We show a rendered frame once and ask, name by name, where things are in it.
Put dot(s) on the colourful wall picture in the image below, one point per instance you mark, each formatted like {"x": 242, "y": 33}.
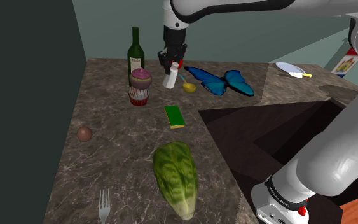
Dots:
{"x": 345, "y": 65}

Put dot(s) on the green wine bottle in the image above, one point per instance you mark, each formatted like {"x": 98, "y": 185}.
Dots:
{"x": 135, "y": 54}

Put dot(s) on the white plate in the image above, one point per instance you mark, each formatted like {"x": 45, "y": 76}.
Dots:
{"x": 285, "y": 67}

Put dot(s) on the green and yellow sponge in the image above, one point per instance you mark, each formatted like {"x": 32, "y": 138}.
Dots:
{"x": 173, "y": 115}

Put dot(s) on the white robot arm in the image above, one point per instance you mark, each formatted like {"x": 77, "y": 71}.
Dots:
{"x": 330, "y": 161}

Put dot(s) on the blue butterfly figure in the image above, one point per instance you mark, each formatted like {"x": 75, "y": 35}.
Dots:
{"x": 216, "y": 82}

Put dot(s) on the brown ball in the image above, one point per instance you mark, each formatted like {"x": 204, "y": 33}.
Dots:
{"x": 84, "y": 134}

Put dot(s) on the silver fork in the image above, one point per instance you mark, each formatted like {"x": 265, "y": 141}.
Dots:
{"x": 104, "y": 209}

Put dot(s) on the green romaine lettuce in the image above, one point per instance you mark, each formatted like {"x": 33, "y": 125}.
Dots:
{"x": 175, "y": 176}

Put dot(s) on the red wrapper cupcake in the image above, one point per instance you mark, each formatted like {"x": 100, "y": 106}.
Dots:
{"x": 138, "y": 96}

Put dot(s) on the small white bottle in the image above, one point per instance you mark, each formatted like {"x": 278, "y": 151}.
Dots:
{"x": 170, "y": 77}

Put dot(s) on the pink frosted cupcake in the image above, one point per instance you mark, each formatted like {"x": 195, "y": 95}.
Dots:
{"x": 141, "y": 78}

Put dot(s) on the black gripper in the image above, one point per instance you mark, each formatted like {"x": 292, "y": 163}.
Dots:
{"x": 174, "y": 38}

